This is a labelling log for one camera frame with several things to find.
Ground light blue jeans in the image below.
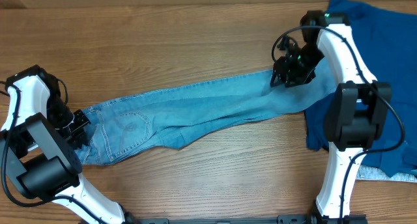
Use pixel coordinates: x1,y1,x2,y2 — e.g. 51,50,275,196
76,59,336,165

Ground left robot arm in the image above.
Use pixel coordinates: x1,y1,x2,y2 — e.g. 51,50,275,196
1,64,136,223

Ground dark blue shirt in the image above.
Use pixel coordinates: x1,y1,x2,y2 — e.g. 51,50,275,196
304,0,417,178

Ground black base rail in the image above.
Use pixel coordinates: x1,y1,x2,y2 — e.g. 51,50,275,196
125,214,368,224

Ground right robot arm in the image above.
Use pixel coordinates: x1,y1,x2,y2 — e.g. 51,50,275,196
270,10,392,223

